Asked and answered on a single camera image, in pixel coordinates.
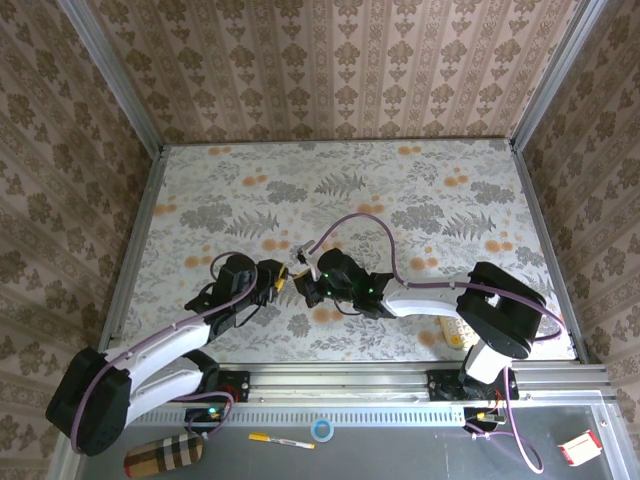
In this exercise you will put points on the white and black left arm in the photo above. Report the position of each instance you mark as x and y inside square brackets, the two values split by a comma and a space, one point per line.
[90, 400]

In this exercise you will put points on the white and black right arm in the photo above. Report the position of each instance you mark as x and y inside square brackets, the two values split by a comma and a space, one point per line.
[500, 310]

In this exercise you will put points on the cream calculator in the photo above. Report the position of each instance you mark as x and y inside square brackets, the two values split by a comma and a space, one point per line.
[457, 332]

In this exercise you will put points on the blue tape roll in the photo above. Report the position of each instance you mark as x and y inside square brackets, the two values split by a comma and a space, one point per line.
[314, 431]

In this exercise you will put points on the small black controller board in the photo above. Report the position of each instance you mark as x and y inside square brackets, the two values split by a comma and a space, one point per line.
[480, 419]
[200, 419]

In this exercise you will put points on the yellow and white marker pen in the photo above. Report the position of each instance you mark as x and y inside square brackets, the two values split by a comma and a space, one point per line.
[280, 440]

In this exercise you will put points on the plaid fabric pouch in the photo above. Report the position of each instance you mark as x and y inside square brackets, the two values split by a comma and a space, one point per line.
[165, 455]

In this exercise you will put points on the red and white box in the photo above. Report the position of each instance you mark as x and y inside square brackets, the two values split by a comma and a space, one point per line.
[580, 448]

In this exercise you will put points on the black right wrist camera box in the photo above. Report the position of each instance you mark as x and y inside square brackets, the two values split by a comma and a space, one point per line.
[303, 255]

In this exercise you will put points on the long aluminium base rail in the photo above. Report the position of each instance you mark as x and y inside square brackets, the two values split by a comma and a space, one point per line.
[340, 382]

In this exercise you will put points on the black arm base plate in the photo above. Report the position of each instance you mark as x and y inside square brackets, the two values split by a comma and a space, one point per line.
[240, 385]
[440, 387]

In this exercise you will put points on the aluminium table side rail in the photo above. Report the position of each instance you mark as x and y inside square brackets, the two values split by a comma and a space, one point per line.
[141, 225]
[540, 225]

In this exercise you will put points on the aluminium frame post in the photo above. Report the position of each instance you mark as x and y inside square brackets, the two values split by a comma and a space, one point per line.
[117, 80]
[554, 75]

